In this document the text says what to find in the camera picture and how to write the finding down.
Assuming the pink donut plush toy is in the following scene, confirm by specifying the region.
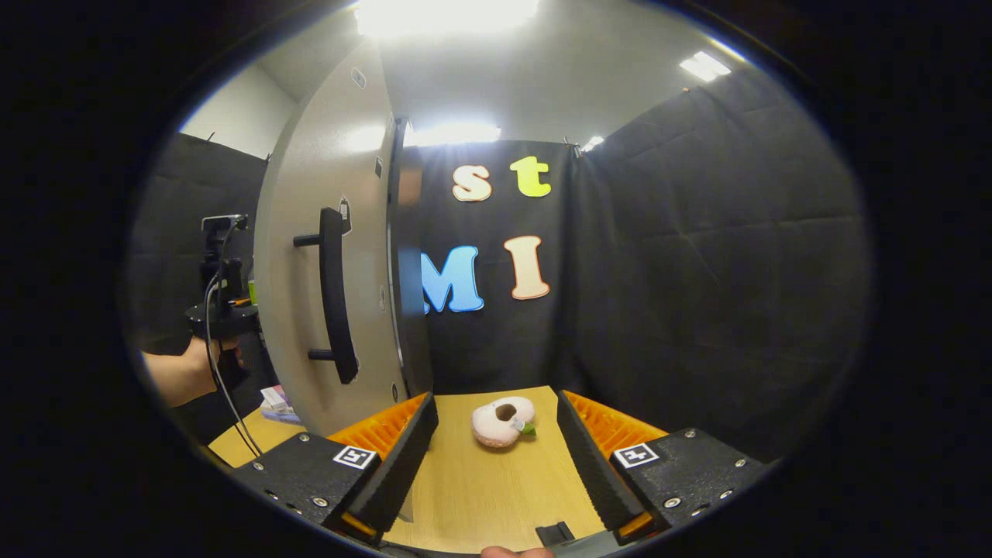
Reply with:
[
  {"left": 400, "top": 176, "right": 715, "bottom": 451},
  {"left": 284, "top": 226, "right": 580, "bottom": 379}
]
[{"left": 471, "top": 396, "right": 537, "bottom": 449}]

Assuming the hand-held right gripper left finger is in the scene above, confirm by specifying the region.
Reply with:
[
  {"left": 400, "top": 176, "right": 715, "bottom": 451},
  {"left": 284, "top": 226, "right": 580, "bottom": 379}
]
[{"left": 231, "top": 391, "right": 440, "bottom": 545}]

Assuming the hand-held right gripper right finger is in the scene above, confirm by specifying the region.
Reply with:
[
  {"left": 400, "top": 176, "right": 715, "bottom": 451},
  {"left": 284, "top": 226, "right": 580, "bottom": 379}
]
[{"left": 556, "top": 389, "right": 777, "bottom": 545}]

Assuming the black cabinet door handle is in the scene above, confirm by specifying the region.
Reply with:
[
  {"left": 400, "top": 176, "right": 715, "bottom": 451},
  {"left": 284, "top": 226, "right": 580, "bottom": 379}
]
[{"left": 293, "top": 207, "right": 360, "bottom": 385}]

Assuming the black backdrop cloth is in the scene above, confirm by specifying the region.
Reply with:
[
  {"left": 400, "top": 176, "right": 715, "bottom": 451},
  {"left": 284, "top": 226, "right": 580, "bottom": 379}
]
[{"left": 124, "top": 66, "right": 873, "bottom": 466}]

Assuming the grey cabinet door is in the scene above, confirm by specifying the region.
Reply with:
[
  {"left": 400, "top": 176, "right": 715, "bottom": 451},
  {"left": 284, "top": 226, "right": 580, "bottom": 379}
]
[{"left": 254, "top": 39, "right": 413, "bottom": 436}]

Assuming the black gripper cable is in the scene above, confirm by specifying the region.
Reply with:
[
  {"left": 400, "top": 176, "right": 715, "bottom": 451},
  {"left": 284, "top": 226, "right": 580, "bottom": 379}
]
[{"left": 203, "top": 232, "right": 264, "bottom": 460}]

